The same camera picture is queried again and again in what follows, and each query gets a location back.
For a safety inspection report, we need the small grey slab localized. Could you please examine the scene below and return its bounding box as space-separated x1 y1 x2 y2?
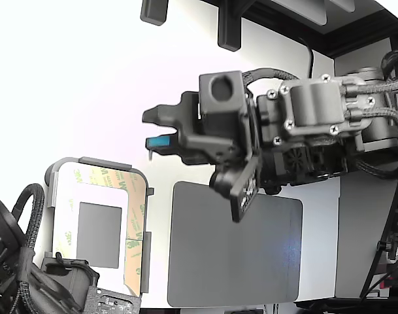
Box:
329 0 356 14

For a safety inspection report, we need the light grey side panel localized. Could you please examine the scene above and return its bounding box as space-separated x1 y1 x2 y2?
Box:
335 169 398 299

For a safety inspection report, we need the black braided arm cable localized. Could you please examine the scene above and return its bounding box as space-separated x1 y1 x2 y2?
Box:
348 78 398 131
355 156 398 179

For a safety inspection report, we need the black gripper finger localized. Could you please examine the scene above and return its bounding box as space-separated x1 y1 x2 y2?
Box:
142 97 186 131
146 135 186 158

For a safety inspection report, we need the short black bracket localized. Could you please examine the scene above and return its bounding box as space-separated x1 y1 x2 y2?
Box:
139 0 169 26

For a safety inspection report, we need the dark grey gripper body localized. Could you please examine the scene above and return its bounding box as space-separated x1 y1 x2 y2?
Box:
177 70 258 164

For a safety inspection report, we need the long black bracket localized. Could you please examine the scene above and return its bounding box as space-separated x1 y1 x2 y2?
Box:
217 0 242 52

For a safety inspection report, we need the thin dark cable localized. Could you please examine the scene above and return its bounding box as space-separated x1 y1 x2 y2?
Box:
296 35 314 79

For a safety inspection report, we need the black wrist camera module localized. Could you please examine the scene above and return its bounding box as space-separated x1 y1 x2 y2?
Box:
208 156 260 224

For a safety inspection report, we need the grey rectangular mat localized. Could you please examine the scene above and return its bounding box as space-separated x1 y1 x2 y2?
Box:
167 181 304 308

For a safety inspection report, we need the large grey slab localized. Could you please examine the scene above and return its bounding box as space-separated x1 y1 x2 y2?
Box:
270 0 329 27

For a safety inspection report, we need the dark camera circuit board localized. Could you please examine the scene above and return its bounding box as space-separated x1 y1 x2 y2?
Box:
83 287 142 314

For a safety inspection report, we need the braided wrist camera cable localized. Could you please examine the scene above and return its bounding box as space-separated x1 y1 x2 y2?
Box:
242 67 301 86

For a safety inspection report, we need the black braided cable loop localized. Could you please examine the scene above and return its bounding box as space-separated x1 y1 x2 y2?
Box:
11 183 45 259

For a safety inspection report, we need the grey fixture with dark legs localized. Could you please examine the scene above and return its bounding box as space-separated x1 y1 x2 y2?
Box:
44 156 155 294

